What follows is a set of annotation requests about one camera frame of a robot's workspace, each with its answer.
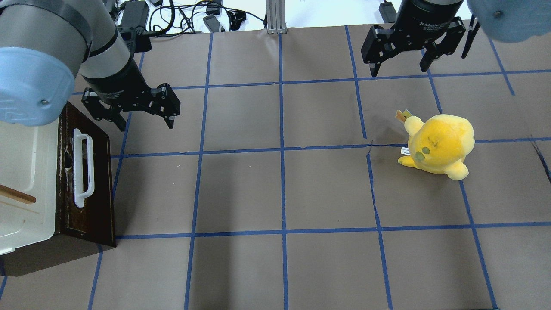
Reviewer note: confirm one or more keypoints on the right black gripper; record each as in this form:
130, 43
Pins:
419, 19

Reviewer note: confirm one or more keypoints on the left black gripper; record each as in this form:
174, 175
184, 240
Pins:
115, 84

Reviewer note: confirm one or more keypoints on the white drawer handle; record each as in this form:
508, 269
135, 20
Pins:
83, 168

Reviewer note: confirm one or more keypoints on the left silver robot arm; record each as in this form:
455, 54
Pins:
45, 44

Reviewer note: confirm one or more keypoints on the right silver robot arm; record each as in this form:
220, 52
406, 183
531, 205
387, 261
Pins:
508, 21

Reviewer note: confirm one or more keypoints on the black power adapter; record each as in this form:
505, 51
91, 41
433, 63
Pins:
134, 13

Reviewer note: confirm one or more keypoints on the yellow plush dinosaur toy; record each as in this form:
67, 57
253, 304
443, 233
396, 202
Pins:
439, 145

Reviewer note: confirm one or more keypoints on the cream plastic storage box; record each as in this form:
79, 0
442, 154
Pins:
28, 164

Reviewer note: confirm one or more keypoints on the wooden stick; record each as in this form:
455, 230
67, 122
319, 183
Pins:
16, 195

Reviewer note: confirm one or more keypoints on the aluminium frame post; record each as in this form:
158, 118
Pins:
275, 16

